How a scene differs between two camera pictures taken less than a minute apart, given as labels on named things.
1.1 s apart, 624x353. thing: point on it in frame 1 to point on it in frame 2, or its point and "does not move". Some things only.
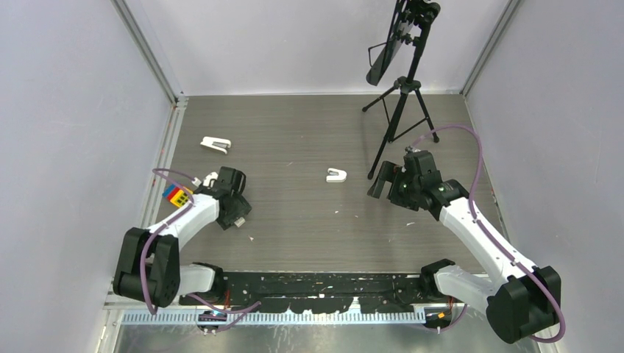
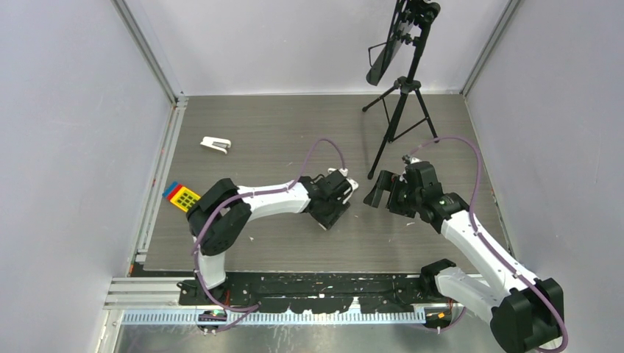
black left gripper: [242, 208] to [327, 220]
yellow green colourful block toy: [178, 195] does not move
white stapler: [216, 143] does not move
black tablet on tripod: [411, 24] does not move
